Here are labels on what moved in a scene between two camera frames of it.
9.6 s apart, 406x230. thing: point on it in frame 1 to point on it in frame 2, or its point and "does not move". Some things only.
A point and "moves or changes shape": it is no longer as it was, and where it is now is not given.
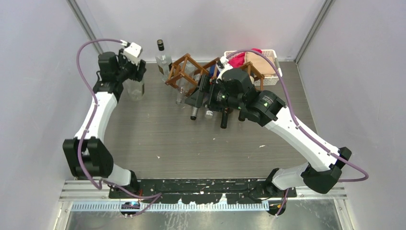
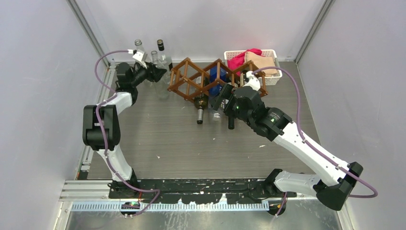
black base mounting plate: (200, 190) does not move
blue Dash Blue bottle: (208, 114) moves or changes shape
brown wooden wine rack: (187, 72) does not move
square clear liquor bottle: (163, 60) does not move
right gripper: (196, 99) to (226, 93)
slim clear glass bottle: (185, 79) to (161, 89)
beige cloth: (261, 63) does not move
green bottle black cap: (224, 118) to (231, 122)
